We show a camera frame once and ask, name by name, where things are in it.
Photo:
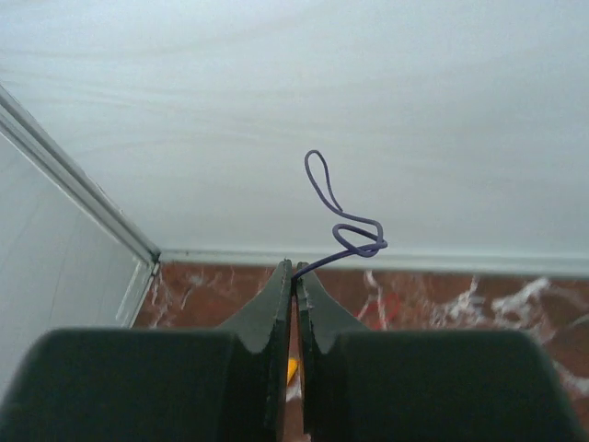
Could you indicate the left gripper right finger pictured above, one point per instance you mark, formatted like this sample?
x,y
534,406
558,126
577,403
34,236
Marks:
x,y
449,385

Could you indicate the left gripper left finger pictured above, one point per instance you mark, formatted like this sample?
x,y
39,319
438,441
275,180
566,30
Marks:
x,y
226,383

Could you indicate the orange handled screwdriver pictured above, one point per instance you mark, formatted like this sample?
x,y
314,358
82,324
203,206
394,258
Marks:
x,y
292,367

